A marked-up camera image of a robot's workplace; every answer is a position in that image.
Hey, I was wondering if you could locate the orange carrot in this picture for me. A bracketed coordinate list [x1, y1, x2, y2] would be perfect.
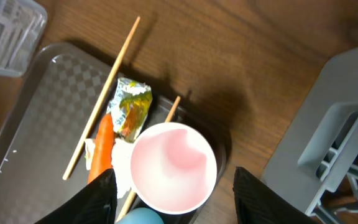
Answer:
[88, 114, 115, 184]

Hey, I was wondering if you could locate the grey plastic dishwasher rack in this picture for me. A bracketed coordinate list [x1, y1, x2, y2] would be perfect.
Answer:
[262, 48, 358, 223]

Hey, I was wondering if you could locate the wooden chopstick left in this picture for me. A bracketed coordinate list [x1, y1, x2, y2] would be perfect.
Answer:
[62, 16, 140, 180]

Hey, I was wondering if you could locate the foil snack wrapper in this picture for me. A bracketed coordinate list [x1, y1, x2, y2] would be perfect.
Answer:
[107, 77, 153, 142]

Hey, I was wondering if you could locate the pink plastic cup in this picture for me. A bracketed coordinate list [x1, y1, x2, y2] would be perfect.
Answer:
[130, 122, 218, 215]

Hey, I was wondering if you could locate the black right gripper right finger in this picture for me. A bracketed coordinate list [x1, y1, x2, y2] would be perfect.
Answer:
[233, 167, 315, 224]

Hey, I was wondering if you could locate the clear plastic bin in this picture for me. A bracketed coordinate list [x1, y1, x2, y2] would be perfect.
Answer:
[0, 0, 48, 77]

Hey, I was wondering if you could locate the wooden chopstick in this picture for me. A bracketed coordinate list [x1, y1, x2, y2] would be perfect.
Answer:
[62, 16, 140, 180]
[116, 96, 181, 223]

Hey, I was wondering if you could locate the dark brown serving tray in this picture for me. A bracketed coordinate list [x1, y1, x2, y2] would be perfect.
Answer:
[0, 42, 228, 224]

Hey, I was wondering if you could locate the light blue plastic cup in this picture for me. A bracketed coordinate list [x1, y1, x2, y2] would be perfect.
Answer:
[117, 208, 164, 224]

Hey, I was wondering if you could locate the wooden chopstick right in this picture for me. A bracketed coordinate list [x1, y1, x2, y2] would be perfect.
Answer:
[116, 96, 181, 223]

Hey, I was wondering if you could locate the white paper napkin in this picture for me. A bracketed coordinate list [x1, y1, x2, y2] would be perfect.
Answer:
[85, 138, 132, 198]

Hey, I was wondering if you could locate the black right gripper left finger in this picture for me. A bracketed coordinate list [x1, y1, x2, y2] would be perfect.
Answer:
[37, 169, 117, 224]

